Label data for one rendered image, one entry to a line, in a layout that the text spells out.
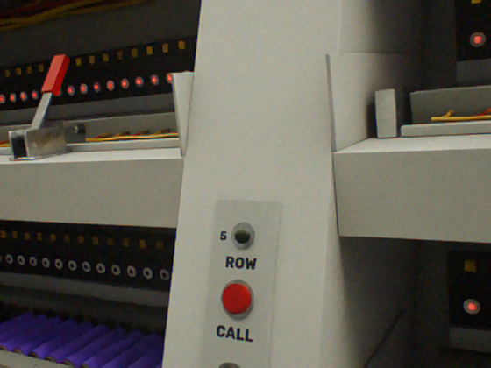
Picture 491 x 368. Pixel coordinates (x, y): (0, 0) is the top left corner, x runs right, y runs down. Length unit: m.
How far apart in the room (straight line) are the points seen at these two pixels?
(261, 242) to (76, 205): 0.16
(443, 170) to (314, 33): 0.10
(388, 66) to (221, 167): 0.14
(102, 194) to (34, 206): 0.07
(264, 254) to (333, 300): 0.04
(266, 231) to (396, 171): 0.07
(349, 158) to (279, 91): 0.06
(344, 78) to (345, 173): 0.05
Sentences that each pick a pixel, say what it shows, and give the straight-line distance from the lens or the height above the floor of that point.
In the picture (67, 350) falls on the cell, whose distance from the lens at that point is 0.51.
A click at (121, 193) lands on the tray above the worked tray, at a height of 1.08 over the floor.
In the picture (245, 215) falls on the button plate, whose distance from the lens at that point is 0.31.
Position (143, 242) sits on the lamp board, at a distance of 0.54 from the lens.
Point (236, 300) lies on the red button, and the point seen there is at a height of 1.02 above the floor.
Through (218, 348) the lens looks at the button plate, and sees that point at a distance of 0.31.
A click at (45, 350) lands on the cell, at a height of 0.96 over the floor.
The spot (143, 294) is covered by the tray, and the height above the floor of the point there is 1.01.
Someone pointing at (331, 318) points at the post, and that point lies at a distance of 0.30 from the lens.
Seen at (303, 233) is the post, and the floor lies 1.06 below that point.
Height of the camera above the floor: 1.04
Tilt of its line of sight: 9 degrees up
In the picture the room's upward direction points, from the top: 5 degrees clockwise
